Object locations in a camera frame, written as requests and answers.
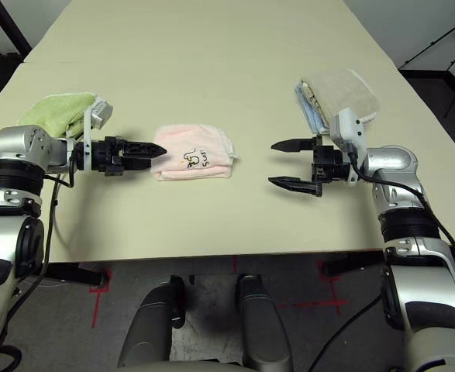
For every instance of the black framed side table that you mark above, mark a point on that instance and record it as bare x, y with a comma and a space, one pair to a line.
16, 29

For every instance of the pink towel with embroidered print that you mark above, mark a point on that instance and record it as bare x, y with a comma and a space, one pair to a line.
194, 155

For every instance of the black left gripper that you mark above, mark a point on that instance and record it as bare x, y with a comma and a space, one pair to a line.
105, 155

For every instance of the grey robot leg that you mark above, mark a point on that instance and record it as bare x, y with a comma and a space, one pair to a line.
260, 321
149, 321

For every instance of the grey robot left leg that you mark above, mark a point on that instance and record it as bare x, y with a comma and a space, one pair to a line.
149, 321

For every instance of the beige folded towel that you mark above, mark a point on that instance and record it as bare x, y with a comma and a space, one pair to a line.
343, 91

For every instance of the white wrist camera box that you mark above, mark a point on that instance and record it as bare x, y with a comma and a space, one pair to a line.
101, 112
343, 128

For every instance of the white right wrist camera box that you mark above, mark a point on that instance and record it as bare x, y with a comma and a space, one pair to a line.
343, 128

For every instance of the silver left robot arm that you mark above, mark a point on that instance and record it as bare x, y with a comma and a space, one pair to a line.
14, 147

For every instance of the green folded towel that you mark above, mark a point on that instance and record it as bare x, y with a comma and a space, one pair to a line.
56, 108

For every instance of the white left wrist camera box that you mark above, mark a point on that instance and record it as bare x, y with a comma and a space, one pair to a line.
101, 112

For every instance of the grey robot right leg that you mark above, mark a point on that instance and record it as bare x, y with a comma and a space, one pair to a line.
260, 321

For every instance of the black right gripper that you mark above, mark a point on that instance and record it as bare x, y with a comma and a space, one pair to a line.
329, 160

